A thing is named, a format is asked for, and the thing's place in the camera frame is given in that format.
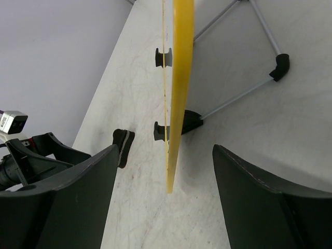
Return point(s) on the left whiteboard stand foot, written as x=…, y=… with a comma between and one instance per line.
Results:
x=163, y=59

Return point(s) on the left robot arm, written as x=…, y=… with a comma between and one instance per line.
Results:
x=37, y=158

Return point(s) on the whiteboard stand foot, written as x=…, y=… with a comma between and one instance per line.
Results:
x=163, y=59
x=191, y=121

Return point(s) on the black bone-shaped eraser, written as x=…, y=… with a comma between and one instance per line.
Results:
x=123, y=139

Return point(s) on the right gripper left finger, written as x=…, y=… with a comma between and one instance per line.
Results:
x=67, y=210

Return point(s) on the metal wire whiteboard stand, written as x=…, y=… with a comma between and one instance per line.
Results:
x=234, y=54

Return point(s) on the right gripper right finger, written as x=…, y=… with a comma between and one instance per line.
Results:
x=262, y=210

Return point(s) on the right whiteboard stand foot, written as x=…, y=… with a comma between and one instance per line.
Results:
x=191, y=121

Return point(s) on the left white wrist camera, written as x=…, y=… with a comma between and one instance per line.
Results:
x=12, y=124

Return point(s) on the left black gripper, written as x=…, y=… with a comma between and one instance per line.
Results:
x=52, y=157

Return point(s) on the yellow framed whiteboard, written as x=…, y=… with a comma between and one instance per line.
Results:
x=177, y=34

